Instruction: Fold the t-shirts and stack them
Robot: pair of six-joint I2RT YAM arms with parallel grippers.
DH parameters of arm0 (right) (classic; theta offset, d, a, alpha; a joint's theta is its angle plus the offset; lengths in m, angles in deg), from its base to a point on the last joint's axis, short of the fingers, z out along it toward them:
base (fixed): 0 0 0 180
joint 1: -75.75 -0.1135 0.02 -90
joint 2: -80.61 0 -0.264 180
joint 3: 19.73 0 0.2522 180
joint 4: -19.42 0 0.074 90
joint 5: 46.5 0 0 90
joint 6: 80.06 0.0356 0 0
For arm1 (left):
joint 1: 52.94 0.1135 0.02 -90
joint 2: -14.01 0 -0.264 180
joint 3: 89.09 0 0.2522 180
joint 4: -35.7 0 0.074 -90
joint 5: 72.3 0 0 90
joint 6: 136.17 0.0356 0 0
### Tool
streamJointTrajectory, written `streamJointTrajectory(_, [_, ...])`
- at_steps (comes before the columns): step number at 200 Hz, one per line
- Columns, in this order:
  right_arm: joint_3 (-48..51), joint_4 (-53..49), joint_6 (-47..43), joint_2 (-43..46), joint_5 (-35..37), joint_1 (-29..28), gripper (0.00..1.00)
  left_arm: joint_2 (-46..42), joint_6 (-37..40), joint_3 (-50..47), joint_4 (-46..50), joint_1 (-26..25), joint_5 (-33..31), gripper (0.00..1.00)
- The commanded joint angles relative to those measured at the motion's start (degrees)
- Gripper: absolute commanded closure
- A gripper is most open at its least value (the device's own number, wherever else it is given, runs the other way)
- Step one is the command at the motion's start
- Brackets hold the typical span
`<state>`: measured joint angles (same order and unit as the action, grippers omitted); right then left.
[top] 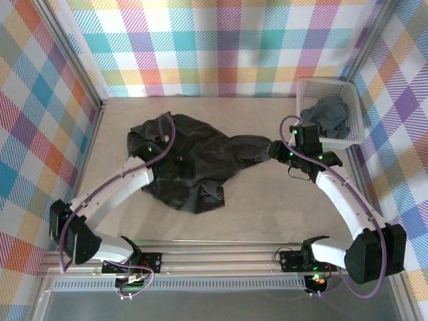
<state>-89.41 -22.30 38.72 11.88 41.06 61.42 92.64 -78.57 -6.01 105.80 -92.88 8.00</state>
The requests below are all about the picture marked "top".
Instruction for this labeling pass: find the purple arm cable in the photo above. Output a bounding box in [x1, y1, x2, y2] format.
[279, 115, 385, 298]
[58, 113, 178, 300]

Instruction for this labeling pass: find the aluminium corner post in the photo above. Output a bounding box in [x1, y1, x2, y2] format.
[33, 0, 110, 113]
[340, 0, 401, 83]

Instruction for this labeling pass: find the grey-blue t-shirt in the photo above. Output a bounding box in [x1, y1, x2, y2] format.
[300, 96, 351, 140]

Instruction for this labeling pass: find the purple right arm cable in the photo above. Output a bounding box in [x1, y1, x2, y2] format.
[279, 115, 385, 298]

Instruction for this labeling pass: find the black t-shirt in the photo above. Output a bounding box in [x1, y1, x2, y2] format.
[126, 113, 274, 215]

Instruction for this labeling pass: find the grey slotted cable duct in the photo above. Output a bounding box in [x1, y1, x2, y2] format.
[49, 279, 308, 292]

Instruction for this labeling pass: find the small controller board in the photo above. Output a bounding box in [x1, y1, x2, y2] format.
[304, 272, 330, 294]
[114, 273, 150, 290]

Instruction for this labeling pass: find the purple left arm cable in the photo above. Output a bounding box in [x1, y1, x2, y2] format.
[58, 113, 178, 300]

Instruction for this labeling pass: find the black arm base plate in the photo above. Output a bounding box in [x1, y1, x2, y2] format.
[101, 252, 163, 276]
[279, 249, 342, 274]

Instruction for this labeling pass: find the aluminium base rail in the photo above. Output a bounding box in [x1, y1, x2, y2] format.
[37, 247, 407, 279]

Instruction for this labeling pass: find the white plastic basket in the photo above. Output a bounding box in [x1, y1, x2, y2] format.
[296, 77, 366, 150]

